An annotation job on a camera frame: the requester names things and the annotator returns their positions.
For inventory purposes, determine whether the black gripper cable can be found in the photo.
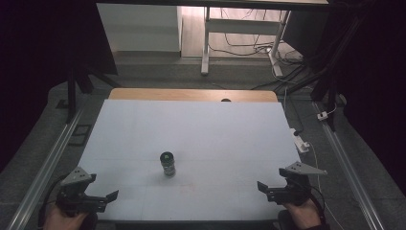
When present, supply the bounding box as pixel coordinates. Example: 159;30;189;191
37;173;71;229
307;185;327;224

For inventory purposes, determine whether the person's right hand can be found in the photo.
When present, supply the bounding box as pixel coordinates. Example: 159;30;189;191
282;197;323;230

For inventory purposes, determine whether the black floor socket frame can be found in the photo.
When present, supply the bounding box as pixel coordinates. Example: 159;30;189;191
67;124;93;148

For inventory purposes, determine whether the aluminium floor rail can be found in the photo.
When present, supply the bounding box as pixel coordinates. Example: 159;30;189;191
311;102;387;230
6;108;84;230

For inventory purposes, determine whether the person's left hand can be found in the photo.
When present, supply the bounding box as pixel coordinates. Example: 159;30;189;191
42;204;91;230

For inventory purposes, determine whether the white power strip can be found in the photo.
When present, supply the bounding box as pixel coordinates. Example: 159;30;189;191
289;127;311;154

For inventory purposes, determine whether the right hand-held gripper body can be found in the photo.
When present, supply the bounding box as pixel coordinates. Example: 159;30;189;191
265;161;328;207

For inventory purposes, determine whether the white desk frame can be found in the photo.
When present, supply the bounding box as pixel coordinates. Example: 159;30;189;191
200;6;292;78

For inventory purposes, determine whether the small glass jar dark lid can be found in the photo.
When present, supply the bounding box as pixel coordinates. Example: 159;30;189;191
159;151;177;178

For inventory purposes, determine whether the black tripod stand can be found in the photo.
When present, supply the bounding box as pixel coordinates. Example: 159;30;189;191
65;65;123;125
283;12;368;132

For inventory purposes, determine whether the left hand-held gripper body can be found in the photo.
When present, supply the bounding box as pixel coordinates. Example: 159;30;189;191
56;166;108;215

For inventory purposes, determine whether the thin white cable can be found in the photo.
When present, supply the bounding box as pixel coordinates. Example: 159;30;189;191
306;142;346;230

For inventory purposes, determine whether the wooden table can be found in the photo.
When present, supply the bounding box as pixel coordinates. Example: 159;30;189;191
108;87;279;104

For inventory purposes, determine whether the white cabinet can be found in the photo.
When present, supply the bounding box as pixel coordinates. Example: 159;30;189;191
96;3;183;54

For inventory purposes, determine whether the bundle of floor cables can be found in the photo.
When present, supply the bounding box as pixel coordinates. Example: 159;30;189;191
209;8;305;91

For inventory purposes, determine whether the white table cover sheet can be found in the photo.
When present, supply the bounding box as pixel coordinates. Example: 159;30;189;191
77;99;302;222

